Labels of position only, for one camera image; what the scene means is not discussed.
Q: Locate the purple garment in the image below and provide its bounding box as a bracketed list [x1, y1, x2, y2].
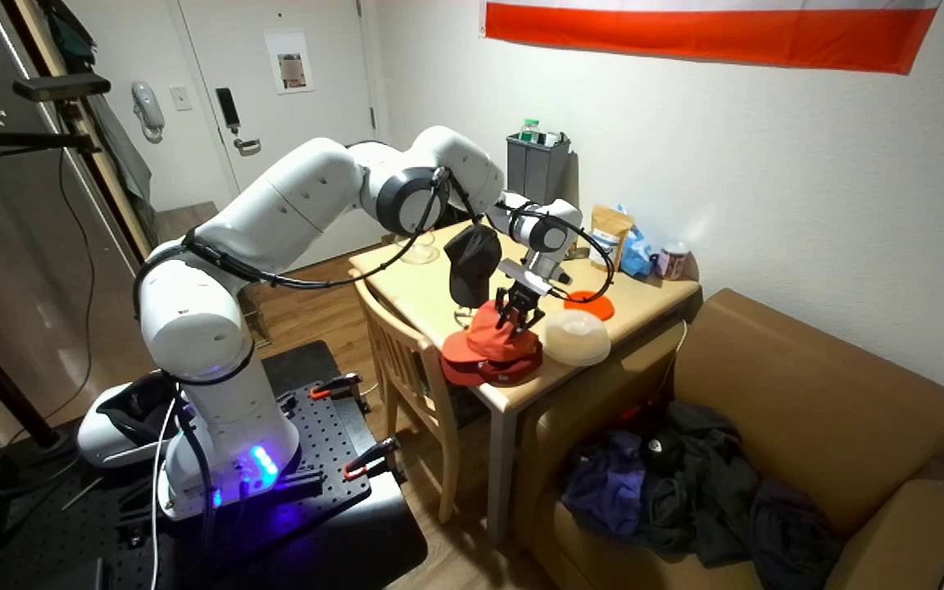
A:
[557, 426, 653, 543]

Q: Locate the silver cap stand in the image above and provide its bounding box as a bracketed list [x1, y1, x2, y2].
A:
[448, 301, 496, 329]

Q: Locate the light wooden table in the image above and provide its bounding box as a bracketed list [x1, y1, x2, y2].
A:
[343, 209, 703, 550]

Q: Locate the dark gray clothing pile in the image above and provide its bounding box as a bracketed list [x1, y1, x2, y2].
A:
[632, 398, 850, 590]

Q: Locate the wooden chair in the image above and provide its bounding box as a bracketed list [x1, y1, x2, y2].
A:
[347, 264, 487, 526]

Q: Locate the clear glass bowl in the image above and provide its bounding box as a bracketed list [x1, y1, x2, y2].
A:
[396, 233, 441, 268]

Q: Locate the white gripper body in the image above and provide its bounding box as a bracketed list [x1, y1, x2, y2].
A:
[496, 249, 570, 303]

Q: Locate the orange handled clamp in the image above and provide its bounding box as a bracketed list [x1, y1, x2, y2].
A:
[342, 433, 406, 486]
[304, 370, 375, 405]

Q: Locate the gray refrigerator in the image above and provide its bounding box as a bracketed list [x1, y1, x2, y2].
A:
[0, 0, 157, 446]

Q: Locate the black camera on tripod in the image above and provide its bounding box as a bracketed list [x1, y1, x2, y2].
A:
[0, 68, 118, 189]

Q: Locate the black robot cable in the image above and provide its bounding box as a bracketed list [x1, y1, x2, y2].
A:
[128, 159, 477, 329]

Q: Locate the red baseball cap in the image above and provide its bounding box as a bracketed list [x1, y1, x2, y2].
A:
[436, 327, 547, 394]

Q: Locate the blue bag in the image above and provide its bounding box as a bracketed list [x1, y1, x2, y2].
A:
[620, 222, 660, 280]

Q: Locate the dark hanging jacket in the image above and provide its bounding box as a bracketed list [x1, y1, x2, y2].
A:
[37, 0, 102, 72]

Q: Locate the brown paper bag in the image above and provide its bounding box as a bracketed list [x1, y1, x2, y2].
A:
[588, 202, 638, 268]

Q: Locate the white bowl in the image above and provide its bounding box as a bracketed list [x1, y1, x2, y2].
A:
[540, 308, 616, 370]

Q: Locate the gray bin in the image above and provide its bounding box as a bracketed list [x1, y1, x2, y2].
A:
[506, 128, 582, 222]

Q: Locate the white door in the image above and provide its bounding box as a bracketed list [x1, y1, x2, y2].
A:
[172, 0, 382, 276]

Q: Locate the black cap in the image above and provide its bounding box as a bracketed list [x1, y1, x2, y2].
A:
[441, 219, 506, 310]

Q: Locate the cardboard box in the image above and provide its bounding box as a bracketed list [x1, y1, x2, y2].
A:
[513, 285, 944, 590]

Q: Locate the white cable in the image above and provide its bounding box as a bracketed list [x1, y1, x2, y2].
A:
[144, 396, 184, 590]

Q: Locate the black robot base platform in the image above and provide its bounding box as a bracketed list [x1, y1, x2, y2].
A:
[0, 337, 431, 590]

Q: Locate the red white flag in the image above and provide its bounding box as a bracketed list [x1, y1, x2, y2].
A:
[477, 0, 944, 78]

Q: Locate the paper notice with photo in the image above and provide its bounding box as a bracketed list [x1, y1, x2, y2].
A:
[262, 27, 313, 98]

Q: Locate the white black rounded device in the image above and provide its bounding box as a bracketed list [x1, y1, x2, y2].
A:
[75, 367, 184, 475]

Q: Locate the black door lock handle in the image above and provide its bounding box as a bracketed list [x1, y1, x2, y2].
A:
[213, 86, 265, 159]

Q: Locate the white wall phone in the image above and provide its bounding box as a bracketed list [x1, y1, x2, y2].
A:
[128, 78, 169, 147]

